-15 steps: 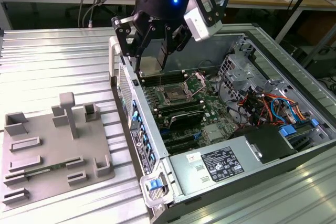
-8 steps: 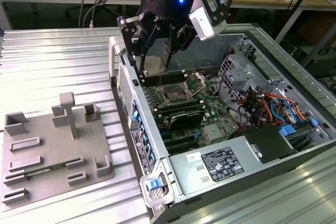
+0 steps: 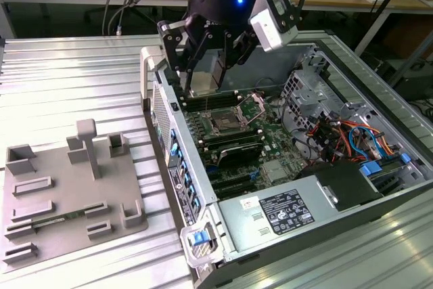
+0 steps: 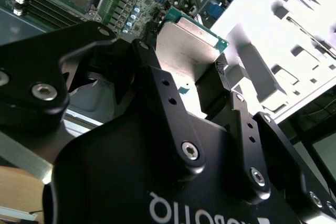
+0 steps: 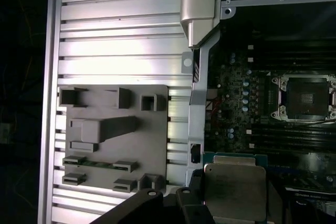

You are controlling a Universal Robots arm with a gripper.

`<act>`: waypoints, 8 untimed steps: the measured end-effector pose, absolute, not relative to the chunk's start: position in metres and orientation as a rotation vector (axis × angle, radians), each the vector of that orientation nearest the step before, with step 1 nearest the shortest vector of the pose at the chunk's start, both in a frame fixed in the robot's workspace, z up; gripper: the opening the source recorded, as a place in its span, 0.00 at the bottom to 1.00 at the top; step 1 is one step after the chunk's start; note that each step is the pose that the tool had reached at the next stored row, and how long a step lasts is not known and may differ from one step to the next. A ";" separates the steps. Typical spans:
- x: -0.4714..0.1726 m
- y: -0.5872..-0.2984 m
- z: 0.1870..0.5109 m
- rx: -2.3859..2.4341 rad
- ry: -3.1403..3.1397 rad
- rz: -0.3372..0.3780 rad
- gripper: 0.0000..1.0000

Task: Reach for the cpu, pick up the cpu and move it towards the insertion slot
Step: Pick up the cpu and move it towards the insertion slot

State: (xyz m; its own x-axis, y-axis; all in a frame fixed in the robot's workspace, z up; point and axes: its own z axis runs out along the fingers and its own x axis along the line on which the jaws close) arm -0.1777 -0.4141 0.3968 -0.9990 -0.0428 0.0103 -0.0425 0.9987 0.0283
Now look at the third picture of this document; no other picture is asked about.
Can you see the black computer under desk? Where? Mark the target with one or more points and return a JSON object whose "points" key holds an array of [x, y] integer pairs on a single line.
{"points": [[416, 82]]}

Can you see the silver chipset heatsink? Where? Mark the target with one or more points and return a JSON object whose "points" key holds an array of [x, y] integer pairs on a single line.
{"points": [[274, 170]]}

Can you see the black expansion slot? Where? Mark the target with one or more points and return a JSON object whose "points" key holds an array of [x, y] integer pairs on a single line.
{"points": [[233, 180], [236, 190]]}

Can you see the grey printed parts rack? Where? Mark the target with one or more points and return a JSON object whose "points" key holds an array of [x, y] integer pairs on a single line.
{"points": [[67, 187]]}

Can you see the green RAM stick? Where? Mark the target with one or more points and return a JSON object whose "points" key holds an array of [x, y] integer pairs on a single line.
{"points": [[57, 218]]}

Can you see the black graphics card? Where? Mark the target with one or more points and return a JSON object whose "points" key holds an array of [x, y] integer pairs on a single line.
{"points": [[236, 153]]}

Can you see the black RAM slot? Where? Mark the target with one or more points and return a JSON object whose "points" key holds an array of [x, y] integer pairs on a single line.
{"points": [[230, 97], [230, 133], [230, 106], [230, 93], [230, 137], [230, 101], [230, 141]]}

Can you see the small blue bay clip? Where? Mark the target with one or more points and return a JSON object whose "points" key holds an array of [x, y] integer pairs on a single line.
{"points": [[406, 158]]}

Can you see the CPU socket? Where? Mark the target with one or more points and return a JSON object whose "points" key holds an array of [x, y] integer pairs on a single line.
{"points": [[223, 122]]}

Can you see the silver perforated drive cage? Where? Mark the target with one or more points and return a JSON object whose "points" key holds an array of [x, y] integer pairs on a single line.
{"points": [[304, 96]]}

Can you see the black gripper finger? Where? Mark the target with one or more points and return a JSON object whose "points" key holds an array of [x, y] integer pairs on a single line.
{"points": [[170, 45], [236, 48]]}

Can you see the open black PC case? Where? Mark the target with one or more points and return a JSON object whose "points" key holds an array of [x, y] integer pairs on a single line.
{"points": [[270, 65]]}

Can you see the grey power supply with label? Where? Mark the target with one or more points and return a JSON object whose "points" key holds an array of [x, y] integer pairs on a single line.
{"points": [[243, 228]]}

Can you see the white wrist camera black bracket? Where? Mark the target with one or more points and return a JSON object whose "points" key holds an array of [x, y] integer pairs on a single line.
{"points": [[274, 32]]}

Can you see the black plastic shroud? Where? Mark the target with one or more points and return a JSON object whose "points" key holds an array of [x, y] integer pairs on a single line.
{"points": [[345, 184]]}

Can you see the blue card retainer clip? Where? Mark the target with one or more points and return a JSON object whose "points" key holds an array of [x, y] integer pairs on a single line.
{"points": [[196, 203], [193, 191], [188, 179], [174, 153]]}

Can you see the silver CPU with green board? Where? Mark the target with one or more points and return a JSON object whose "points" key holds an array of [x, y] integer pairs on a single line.
{"points": [[201, 82]]}

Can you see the blue case latch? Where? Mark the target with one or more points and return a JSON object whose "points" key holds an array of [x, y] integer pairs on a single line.
{"points": [[198, 238]]}

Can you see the thin metal locking lever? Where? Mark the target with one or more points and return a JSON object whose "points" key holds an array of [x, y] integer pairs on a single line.
{"points": [[206, 106]]}

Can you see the green motherboard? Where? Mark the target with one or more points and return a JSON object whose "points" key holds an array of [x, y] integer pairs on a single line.
{"points": [[270, 133]]}

